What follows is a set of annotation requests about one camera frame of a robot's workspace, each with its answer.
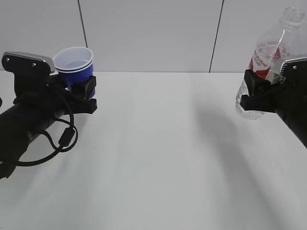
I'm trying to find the clear Wahaha water bottle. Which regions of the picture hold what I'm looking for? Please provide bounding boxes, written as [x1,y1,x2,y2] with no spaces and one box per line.
[235,7,307,120]

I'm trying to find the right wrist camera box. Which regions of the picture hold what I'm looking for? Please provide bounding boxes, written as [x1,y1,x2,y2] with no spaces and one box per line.
[280,56,307,87]

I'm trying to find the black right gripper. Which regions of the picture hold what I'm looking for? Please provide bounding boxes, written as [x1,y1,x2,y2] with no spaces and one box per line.
[240,69,307,117]

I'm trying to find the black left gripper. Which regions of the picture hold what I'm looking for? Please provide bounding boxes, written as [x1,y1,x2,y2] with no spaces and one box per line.
[14,73,98,120]

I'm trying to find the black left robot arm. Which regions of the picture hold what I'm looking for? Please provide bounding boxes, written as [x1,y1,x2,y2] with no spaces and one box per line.
[0,74,97,178]

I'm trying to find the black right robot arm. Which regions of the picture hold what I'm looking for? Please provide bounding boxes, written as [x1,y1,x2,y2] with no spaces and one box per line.
[240,69,307,146]

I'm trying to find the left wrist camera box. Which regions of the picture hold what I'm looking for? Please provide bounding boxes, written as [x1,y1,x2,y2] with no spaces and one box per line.
[1,51,55,97]

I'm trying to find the black left camera cable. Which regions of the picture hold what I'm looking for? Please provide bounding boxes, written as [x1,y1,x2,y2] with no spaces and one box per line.
[14,82,79,167]

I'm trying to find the blue plastic cup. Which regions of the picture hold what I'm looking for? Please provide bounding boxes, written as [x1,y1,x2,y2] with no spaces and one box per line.
[56,60,94,91]
[53,46,94,71]

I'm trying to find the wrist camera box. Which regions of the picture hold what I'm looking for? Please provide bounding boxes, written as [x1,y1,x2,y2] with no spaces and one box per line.
[280,56,307,87]
[1,51,55,97]

